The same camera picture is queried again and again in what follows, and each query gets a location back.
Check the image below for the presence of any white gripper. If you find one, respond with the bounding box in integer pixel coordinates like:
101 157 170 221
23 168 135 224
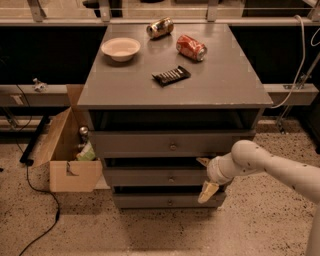
196 155 233 204

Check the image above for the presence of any grey drawer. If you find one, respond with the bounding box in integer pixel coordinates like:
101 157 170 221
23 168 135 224
89 130 256 158
113 192 226 209
104 167 208 186

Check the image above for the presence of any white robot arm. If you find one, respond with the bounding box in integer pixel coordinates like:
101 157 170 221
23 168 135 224
197 140 320 256

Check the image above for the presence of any grey drawer cabinet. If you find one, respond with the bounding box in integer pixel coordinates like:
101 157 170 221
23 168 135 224
77 24 272 197

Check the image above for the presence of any grey bottom drawer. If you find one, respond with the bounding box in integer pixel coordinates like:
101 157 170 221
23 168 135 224
113 192 226 209

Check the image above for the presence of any grey top drawer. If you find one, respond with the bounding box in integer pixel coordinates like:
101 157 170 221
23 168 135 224
89 130 256 158

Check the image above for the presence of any green white bottle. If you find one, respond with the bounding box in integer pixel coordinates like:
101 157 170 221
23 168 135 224
76 142 96 161

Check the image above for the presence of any red soda can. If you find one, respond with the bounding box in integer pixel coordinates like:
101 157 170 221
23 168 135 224
176 35 207 62

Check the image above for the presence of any silver metal bottle top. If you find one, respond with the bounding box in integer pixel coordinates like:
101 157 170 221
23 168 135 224
79 126 89 143

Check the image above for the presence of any cardboard box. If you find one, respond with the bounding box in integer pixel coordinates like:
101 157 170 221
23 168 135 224
33 85 106 192

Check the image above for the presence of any white bowl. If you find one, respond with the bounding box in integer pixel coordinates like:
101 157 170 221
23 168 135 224
101 38 141 62

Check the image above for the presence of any gold soda can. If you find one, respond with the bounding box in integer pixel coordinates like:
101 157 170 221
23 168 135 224
146 17 174 39

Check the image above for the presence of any black metal floor bar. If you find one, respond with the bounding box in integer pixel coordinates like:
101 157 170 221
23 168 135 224
19 115 50 166

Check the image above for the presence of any small clear plastic object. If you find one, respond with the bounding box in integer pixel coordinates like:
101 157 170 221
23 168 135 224
33 78 48 93

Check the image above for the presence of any white hanging cable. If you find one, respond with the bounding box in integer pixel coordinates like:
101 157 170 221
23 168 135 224
268 14 307 110

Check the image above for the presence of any black floor cable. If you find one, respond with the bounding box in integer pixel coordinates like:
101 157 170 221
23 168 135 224
0 56 62 256

